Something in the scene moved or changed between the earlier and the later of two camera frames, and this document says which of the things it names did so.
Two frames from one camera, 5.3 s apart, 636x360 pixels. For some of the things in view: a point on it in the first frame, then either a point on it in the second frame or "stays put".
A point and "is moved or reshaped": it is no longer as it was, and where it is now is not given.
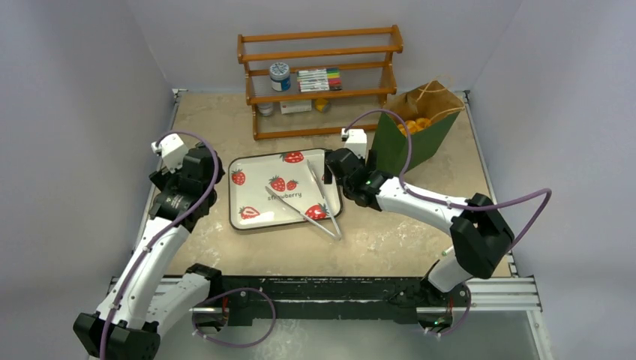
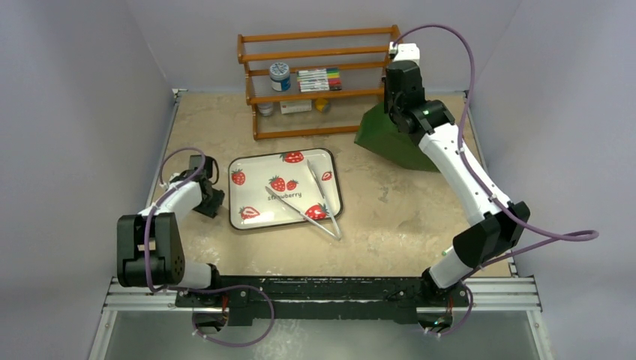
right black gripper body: x=336 y=162 → x=402 y=74
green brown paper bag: x=433 y=101 is moved or reshaped
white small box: x=291 y=106 stays put
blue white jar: x=280 y=76 stays put
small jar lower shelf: x=265 y=108 stays put
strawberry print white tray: x=252 y=177 stays put
